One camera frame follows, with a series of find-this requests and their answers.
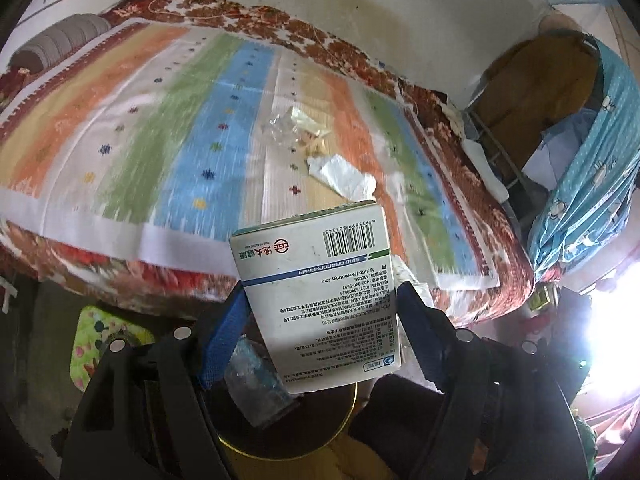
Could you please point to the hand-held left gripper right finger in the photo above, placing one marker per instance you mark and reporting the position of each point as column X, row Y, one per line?
column 421, row 336

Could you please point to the white medicine box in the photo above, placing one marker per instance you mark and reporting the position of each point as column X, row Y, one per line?
column 320, row 305

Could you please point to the blue printed cloth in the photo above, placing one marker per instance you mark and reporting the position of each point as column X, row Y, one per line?
column 585, row 185

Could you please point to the grey ribbed pillow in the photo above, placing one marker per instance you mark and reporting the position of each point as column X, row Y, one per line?
column 62, row 40

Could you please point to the white folded cloth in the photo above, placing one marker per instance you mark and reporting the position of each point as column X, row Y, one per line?
column 487, row 170

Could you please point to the yellowish wrapper scraps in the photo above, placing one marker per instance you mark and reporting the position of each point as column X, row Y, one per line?
column 312, row 137

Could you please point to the brown hanging garment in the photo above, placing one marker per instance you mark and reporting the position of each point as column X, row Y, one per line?
column 535, row 95

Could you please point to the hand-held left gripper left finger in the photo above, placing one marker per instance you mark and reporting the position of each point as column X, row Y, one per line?
column 221, row 341

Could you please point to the small green box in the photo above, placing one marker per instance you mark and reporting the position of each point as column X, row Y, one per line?
column 542, row 299

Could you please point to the crumpled white paper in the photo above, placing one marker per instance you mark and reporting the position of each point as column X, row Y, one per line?
column 345, row 172

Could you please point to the striped colourful mat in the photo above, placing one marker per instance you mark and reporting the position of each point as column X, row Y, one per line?
column 150, row 125

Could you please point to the blue clear plastic packet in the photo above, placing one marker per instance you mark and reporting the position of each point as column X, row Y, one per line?
column 260, row 385

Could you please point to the clear plastic wrap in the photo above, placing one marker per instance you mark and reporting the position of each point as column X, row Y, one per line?
column 280, row 122

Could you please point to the gold tin can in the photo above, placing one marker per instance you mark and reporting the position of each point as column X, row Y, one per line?
column 300, row 440

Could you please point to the metal rack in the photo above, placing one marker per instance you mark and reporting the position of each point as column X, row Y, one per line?
column 500, row 160

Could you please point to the red floral blanket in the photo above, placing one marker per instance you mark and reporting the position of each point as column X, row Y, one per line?
column 450, row 110

